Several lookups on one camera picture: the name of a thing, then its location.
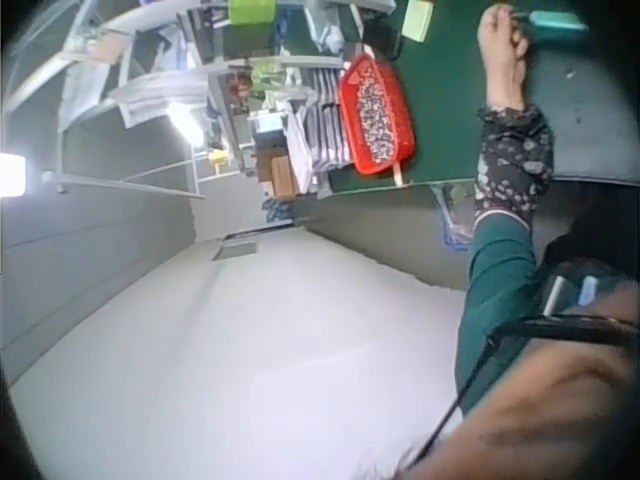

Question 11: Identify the person's left hand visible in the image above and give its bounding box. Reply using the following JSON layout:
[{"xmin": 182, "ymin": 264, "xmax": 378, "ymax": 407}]
[{"xmin": 476, "ymin": 6, "xmax": 532, "ymax": 113}]

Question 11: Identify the brown cardboard carton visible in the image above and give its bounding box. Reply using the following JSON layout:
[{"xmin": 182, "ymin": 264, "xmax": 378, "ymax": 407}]
[{"xmin": 256, "ymin": 148, "xmax": 297, "ymax": 199}]

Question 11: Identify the grey metal shelf rack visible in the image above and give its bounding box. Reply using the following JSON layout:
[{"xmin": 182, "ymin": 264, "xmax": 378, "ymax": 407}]
[{"xmin": 3, "ymin": 0, "xmax": 351, "ymax": 202}]

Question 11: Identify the green plastic bin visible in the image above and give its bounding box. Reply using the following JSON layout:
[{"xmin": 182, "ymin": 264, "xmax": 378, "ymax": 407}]
[{"xmin": 227, "ymin": 0, "xmax": 277, "ymax": 26}]

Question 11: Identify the dark grey work mat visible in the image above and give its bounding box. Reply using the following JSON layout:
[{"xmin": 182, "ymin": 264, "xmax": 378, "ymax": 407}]
[{"xmin": 522, "ymin": 27, "xmax": 640, "ymax": 185}]

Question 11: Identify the yellow-green plastic box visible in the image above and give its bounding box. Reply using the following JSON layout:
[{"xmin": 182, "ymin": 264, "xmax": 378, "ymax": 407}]
[{"xmin": 401, "ymin": 0, "xmax": 435, "ymax": 45}]

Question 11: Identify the stack of grey striped trays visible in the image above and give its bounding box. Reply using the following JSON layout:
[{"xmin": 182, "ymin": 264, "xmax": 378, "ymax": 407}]
[{"xmin": 285, "ymin": 66, "xmax": 352, "ymax": 195}]

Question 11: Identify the red plastic basket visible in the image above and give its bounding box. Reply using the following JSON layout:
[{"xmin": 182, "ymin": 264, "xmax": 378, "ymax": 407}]
[{"xmin": 338, "ymin": 53, "xmax": 418, "ymax": 177}]

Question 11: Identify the pile of small metal parts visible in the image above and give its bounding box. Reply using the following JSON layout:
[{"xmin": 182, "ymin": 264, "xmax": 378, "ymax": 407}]
[{"xmin": 356, "ymin": 66, "xmax": 402, "ymax": 165}]

